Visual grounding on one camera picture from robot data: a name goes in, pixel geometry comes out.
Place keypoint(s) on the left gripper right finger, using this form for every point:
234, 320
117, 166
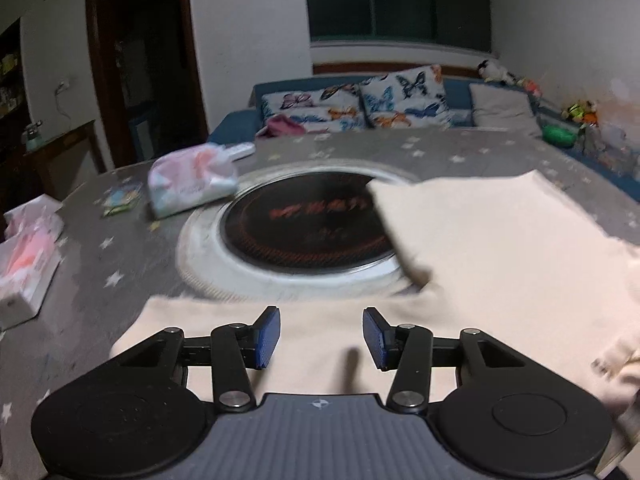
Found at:
493, 408

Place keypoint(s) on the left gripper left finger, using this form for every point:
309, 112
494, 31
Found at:
147, 409

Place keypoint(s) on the cream sweatshirt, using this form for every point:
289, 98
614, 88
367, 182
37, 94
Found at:
513, 257

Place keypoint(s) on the pink tissue box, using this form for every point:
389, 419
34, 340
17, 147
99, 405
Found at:
29, 258

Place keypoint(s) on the small colourful booklet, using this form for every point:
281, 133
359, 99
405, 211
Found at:
122, 199

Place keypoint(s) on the pink white tissue pack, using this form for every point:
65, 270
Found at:
192, 177

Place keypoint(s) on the black round induction cooktop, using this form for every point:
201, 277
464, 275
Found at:
320, 222

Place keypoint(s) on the dark wooden side table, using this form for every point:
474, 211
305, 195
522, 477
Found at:
64, 163

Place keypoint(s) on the white remote control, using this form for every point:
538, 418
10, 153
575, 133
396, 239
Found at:
240, 151

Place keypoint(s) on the green round toy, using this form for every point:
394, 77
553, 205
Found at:
558, 136

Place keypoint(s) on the clear plastic toy box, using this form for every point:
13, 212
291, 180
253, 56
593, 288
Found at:
610, 146

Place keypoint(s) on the glass kettle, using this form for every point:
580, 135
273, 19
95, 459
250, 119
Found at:
31, 137

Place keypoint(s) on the grey plain pillow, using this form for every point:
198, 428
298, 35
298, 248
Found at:
495, 107

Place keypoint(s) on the yellow orange plush toys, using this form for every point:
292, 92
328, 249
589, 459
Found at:
581, 112

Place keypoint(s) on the pink garment on sofa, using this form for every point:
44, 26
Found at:
280, 125

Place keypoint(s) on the right butterfly pillow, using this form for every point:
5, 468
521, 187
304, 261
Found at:
413, 98

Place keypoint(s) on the butterfly pillow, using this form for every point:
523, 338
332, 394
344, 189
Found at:
413, 98
327, 110

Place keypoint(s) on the black white plush toy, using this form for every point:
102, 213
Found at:
492, 71

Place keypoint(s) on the left butterfly pillow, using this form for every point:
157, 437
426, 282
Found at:
327, 110

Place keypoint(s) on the dark window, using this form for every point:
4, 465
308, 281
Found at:
462, 24

